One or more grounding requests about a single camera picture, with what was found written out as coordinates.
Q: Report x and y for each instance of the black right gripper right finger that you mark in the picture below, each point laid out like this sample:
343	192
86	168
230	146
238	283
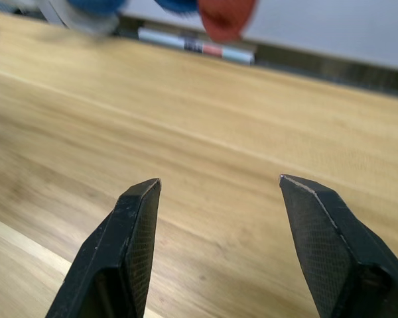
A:
331	245

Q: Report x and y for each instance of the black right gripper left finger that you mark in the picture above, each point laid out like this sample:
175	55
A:
119	251

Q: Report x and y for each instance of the white marker pen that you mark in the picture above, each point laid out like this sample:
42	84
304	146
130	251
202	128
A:
195	46

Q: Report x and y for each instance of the blue sock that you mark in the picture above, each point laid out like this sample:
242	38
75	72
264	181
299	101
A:
175	6
96	6

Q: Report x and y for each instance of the red sock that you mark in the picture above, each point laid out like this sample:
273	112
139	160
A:
225	18

